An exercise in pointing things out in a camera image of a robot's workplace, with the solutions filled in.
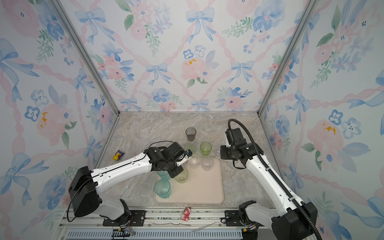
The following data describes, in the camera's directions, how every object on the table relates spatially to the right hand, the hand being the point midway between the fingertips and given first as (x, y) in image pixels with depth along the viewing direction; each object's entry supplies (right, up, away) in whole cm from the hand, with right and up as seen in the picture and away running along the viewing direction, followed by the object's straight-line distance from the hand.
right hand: (224, 151), depth 79 cm
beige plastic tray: (-11, -21, +5) cm, 24 cm away
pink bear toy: (-20, -31, -6) cm, 37 cm away
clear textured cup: (-8, -10, +13) cm, 18 cm away
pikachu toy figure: (-64, -4, +15) cm, 66 cm away
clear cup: (-16, -9, +14) cm, 23 cm away
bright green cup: (-8, -1, +18) cm, 20 cm away
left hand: (-24, -9, 0) cm, 25 cm away
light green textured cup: (-22, -16, +6) cm, 28 cm away
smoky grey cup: (-18, +9, +27) cm, 34 cm away
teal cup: (-33, -21, +2) cm, 39 cm away
